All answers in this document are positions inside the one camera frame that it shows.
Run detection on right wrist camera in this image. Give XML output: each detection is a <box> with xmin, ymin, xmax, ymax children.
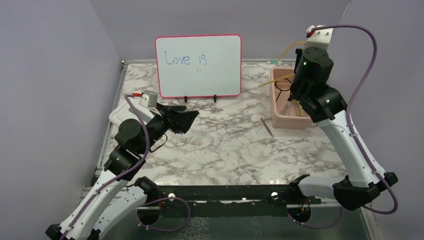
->
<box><xmin>303</xmin><ymin>25</ymin><xmax>334</xmax><ymax>50</ymax></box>

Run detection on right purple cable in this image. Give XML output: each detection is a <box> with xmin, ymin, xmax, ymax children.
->
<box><xmin>287</xmin><ymin>24</ymin><xmax>399</xmax><ymax>230</ymax></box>

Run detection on white plastic bin lid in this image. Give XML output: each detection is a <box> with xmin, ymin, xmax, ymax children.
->
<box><xmin>108</xmin><ymin>102</ymin><xmax>154</xmax><ymax>127</ymax></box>

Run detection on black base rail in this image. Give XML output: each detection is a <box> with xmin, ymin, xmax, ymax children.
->
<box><xmin>136</xmin><ymin>184</ymin><xmax>322</xmax><ymax>220</ymax></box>

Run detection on pink-framed whiteboard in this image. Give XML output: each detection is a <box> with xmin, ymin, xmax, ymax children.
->
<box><xmin>154</xmin><ymin>34</ymin><xmax>242</xmax><ymax>99</ymax></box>

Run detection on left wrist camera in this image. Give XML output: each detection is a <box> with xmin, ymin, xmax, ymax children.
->
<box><xmin>139</xmin><ymin>90</ymin><xmax>158</xmax><ymax>109</ymax></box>

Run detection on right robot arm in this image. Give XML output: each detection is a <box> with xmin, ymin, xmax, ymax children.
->
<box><xmin>288</xmin><ymin>46</ymin><xmax>398</xmax><ymax>211</ymax></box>

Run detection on metal tweezers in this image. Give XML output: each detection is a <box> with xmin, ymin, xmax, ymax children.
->
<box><xmin>260</xmin><ymin>117</ymin><xmax>275</xmax><ymax>139</ymax></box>

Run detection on black metal ring support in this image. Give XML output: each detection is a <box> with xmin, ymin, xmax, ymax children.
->
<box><xmin>274</xmin><ymin>78</ymin><xmax>292</xmax><ymax>102</ymax></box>

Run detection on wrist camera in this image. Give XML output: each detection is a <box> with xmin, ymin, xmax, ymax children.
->
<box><xmin>303</xmin><ymin>25</ymin><xmax>334</xmax><ymax>50</ymax></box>
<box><xmin>139</xmin><ymin>90</ymin><xmax>158</xmax><ymax>109</ymax></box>

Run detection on pink plastic bin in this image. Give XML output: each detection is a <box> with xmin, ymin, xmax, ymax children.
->
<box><xmin>269</xmin><ymin>67</ymin><xmax>313</xmax><ymax>130</ymax></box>

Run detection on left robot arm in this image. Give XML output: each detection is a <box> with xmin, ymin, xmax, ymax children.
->
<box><xmin>45</xmin><ymin>103</ymin><xmax>199</xmax><ymax>240</ymax></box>

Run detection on yellow rubber tubing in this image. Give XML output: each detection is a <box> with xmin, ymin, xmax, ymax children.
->
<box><xmin>257</xmin><ymin>40</ymin><xmax>307</xmax><ymax>89</ymax></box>

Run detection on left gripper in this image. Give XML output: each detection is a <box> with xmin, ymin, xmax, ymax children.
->
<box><xmin>138</xmin><ymin>102</ymin><xmax>200</xmax><ymax>154</ymax></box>

